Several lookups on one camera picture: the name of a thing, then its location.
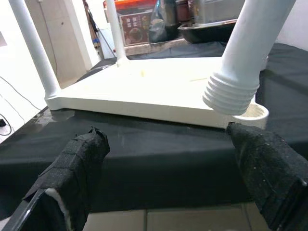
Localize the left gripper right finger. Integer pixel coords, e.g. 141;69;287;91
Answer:
226;121;308;231

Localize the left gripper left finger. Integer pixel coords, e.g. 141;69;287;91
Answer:
23;126;111;231

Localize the white plastic children table top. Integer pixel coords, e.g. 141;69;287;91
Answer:
44;56;270;129

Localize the white plastic table leg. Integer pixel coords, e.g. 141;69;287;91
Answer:
105;0;130;67
202;0;297;116
8;0;59;102

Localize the black tablecloth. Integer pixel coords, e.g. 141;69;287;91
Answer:
0;42;308;219

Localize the black wok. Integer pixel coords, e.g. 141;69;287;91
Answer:
177;18;239;44

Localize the orange lid storage box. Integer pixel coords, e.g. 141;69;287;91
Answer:
115;0;156;47

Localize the clear plastic storage box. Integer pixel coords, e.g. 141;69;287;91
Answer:
199;0;246;25

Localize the black wall cable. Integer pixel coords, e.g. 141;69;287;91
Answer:
0;76;43;137

